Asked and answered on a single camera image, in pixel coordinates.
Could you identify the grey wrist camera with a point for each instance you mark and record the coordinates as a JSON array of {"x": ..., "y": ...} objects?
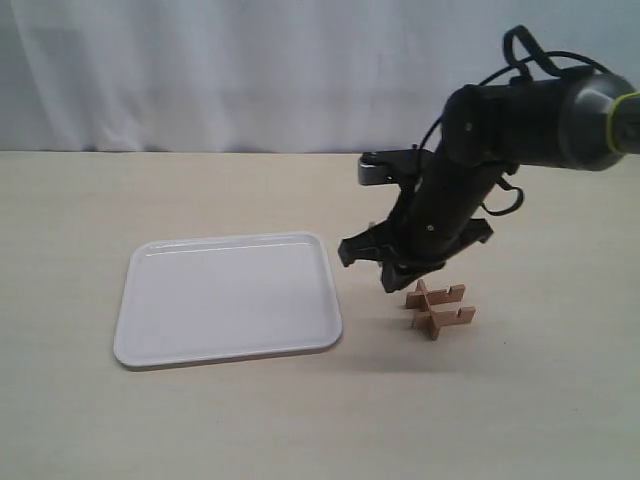
[{"x": 391, "y": 166}]

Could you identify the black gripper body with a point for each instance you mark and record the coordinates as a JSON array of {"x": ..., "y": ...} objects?
[{"x": 428, "y": 218}]

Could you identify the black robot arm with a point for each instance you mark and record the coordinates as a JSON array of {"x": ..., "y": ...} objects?
[{"x": 585, "y": 122}]

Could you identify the wooden notched plank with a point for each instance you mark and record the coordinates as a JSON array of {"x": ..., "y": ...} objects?
[
  {"x": 422, "y": 298},
  {"x": 431, "y": 333},
  {"x": 439, "y": 319}
]

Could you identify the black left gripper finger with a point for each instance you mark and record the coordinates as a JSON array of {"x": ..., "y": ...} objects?
[{"x": 396, "y": 276}]

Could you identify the white rectangular plastic tray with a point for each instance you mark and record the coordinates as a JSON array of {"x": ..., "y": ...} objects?
[{"x": 221, "y": 299}]

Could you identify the white backdrop curtain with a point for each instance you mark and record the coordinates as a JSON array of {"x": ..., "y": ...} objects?
[{"x": 268, "y": 76}]

